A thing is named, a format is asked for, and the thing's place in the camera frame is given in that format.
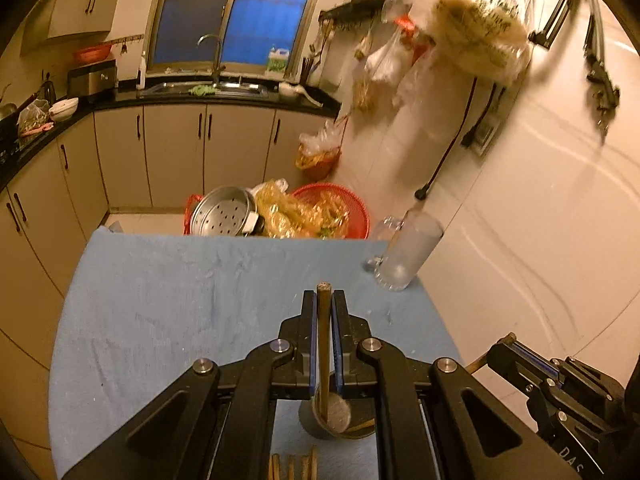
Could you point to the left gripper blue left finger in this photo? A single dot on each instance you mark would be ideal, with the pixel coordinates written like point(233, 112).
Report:
point(306, 345)

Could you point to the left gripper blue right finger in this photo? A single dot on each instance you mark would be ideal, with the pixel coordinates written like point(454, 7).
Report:
point(346, 334)

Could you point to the dark cylindrical utensil holder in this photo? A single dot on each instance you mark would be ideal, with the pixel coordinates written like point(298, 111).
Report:
point(347, 419)

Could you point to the kitchen faucet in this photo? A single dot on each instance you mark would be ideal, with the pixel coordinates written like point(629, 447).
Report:
point(217, 66)

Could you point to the blue kitchen window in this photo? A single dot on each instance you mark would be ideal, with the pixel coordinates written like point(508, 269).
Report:
point(248, 29)

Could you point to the frosted glass beer mug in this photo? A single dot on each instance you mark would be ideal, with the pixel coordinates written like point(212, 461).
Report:
point(412, 240)

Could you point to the red plastic basin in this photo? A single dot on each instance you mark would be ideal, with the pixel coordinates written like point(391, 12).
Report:
point(344, 216)

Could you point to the yellow plastic bag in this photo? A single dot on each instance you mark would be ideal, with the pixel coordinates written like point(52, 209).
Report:
point(285, 216)

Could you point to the metal steamer pot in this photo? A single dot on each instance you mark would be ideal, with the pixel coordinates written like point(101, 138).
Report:
point(226, 211)

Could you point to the light blue table cloth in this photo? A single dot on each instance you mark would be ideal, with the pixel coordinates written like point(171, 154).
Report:
point(142, 308)

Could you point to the orange bag by cabinet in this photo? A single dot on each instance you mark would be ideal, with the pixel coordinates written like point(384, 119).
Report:
point(319, 152)

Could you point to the green detergent bottle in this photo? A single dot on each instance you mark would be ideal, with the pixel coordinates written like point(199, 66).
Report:
point(277, 63)

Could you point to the white bowl on counter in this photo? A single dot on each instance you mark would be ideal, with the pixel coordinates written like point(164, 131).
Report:
point(63, 110)

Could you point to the steel box on counter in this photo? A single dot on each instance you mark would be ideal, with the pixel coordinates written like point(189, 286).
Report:
point(92, 79)

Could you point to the black power cable plug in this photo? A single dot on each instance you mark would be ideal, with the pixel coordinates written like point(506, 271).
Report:
point(420, 194)

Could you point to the hanging bag on wall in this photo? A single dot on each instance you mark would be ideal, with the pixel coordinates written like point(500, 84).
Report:
point(486, 38)

